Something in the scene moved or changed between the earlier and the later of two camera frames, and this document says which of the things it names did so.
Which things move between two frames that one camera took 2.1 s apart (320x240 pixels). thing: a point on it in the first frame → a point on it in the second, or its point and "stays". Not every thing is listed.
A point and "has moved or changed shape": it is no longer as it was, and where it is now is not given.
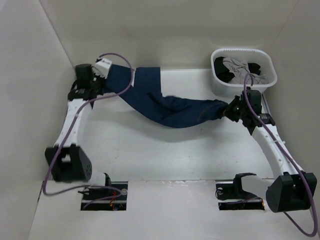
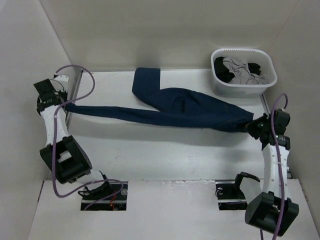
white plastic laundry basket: [264, 58] stays
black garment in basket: [224, 74] stays
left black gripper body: [99, 84] → [63, 94]
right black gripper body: [235, 111] → [256, 127]
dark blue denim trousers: [140, 89] has moved or changed shape
